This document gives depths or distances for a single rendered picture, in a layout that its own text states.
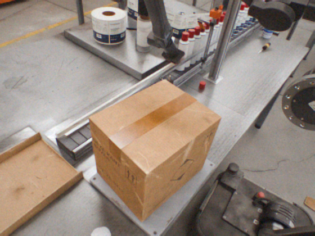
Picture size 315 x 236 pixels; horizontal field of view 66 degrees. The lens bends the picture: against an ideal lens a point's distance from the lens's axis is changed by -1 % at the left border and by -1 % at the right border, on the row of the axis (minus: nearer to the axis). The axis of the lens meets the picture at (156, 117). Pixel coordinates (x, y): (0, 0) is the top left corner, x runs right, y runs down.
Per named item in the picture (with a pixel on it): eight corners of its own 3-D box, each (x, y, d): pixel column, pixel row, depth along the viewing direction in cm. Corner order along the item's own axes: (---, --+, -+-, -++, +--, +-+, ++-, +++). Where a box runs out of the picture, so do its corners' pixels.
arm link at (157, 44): (160, 43, 101) (170, 26, 101) (138, 35, 105) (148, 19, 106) (167, 58, 112) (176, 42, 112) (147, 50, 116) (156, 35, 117)
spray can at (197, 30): (189, 59, 141) (196, 24, 126) (197, 62, 139) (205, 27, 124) (184, 62, 137) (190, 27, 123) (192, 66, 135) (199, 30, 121)
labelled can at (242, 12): (232, 31, 174) (241, 1, 159) (238, 33, 171) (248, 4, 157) (228, 33, 170) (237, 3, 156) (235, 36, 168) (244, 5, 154)
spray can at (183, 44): (177, 65, 135) (183, 29, 120) (185, 68, 133) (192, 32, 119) (172, 69, 131) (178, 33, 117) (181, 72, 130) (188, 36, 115)
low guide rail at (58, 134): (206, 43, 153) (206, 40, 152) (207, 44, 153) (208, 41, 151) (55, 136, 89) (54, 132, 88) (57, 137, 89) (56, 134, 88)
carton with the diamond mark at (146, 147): (157, 131, 101) (165, 78, 83) (202, 168, 90) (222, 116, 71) (96, 172, 85) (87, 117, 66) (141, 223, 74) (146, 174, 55)
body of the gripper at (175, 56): (169, 45, 121) (165, 37, 115) (185, 54, 117) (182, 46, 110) (162, 56, 121) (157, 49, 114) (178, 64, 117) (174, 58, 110)
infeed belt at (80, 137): (242, 27, 191) (243, 22, 188) (251, 31, 187) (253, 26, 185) (58, 145, 93) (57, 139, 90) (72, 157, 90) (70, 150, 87)
